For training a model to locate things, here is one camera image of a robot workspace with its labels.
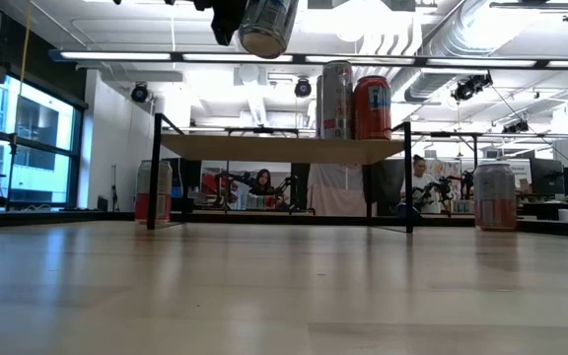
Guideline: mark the black track spotlight cluster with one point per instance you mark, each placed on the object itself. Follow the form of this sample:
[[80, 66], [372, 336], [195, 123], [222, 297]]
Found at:
[[470, 88], [516, 127]]

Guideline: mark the beige cloth partition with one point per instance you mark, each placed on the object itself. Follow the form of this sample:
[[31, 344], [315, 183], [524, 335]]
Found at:
[[335, 192]]

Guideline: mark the large glass window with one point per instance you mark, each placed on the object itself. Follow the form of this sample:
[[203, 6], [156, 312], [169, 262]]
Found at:
[[42, 148]]

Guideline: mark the long black ceiling light bar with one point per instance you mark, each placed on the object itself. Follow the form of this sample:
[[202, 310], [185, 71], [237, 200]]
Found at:
[[116, 55]]

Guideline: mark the dark ceiling box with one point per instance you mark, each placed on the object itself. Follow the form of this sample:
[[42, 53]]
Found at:
[[398, 4], [322, 3]]

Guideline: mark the short silver and pink can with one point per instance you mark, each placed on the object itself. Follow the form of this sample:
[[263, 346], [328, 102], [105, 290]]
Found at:
[[494, 197]]

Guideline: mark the short silver and red can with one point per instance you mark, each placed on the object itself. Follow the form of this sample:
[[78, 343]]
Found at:
[[141, 197]]

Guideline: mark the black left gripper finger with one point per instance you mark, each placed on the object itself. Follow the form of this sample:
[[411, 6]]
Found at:
[[227, 20]]

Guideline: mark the orange Fanta soda can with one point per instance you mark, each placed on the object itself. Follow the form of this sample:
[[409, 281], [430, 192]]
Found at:
[[373, 113]]

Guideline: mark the floral print poster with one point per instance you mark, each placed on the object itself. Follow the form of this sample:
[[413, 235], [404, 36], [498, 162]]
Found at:
[[442, 165]]

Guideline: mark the black post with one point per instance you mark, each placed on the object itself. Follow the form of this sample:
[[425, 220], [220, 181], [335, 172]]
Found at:
[[300, 170]]

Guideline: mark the person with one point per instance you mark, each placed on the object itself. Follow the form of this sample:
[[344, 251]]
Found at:
[[419, 181], [262, 177]]

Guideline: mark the small black box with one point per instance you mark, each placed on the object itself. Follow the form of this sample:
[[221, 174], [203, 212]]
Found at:
[[102, 203]]

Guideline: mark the tall white can red print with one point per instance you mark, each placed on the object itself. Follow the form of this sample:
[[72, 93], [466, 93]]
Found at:
[[338, 93]]

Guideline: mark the white cup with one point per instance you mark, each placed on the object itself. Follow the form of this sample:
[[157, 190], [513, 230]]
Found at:
[[564, 215]]

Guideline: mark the black aluminium table frame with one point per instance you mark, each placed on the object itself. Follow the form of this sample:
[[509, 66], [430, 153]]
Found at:
[[67, 216]]

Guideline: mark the red and white poster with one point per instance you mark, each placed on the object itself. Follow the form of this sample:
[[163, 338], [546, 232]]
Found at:
[[212, 180]]

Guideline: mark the black partition panel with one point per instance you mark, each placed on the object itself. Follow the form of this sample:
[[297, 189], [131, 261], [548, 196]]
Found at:
[[385, 190]]

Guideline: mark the wooden shelf black metal frame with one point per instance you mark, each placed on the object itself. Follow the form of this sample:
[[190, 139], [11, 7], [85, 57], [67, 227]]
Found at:
[[274, 149]]

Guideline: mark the silver ventilation duct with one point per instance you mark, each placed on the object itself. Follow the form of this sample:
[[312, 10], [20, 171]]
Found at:
[[427, 86]]

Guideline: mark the tall white can blue print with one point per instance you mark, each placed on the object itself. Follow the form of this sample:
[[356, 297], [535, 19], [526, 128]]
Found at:
[[269, 29]]

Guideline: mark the thin black floor stand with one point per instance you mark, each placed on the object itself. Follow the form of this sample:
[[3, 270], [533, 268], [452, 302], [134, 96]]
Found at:
[[114, 192]]

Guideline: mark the black ceiling track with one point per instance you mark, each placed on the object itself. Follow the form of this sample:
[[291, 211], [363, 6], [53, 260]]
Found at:
[[533, 5]]

